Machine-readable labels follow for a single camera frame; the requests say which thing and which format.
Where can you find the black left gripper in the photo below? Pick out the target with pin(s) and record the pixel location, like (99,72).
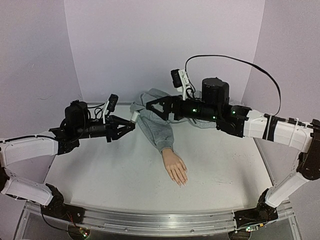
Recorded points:
(112,123)

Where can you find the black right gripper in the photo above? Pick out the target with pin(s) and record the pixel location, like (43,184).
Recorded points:
(175,107)

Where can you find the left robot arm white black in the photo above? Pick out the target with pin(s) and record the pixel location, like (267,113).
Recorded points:
(76,125)

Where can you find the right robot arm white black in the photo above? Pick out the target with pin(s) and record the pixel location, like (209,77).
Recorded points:
(241,121)

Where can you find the grey sweatshirt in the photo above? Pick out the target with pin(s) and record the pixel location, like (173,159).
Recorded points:
(158,131)

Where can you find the mannequin hand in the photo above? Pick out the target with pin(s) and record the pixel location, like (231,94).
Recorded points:
(174,166)

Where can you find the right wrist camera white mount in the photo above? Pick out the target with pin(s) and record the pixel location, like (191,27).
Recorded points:
(182,83)

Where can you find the aluminium front rail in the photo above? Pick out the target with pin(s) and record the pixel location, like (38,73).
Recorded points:
(163,224)

